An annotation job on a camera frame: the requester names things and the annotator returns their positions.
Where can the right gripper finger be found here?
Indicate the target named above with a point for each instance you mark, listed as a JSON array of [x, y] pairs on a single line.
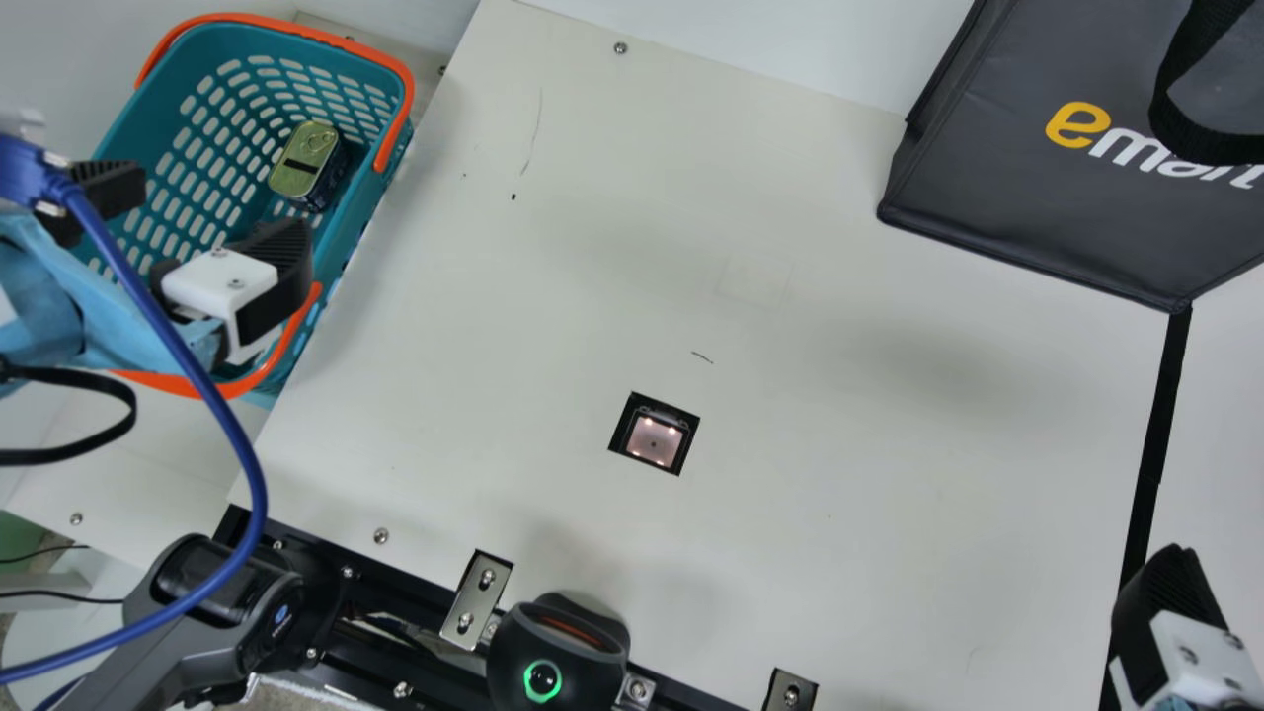
[[1170, 602]]

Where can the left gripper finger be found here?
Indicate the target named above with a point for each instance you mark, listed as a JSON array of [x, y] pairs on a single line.
[[267, 276], [109, 188]]

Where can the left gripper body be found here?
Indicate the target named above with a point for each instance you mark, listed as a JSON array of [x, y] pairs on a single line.
[[39, 306]]

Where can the teal shopping basket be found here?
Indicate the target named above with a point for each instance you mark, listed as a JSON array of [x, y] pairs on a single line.
[[197, 44]]

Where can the rectangular tin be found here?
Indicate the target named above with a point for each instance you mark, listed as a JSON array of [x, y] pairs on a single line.
[[301, 158]]

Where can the black strip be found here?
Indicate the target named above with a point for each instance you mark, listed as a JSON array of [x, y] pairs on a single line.
[[1150, 464]]

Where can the small square scanner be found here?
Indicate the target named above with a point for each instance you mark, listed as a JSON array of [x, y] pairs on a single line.
[[655, 434]]

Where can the black device with green light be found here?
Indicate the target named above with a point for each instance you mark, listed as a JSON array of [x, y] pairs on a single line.
[[558, 652]]

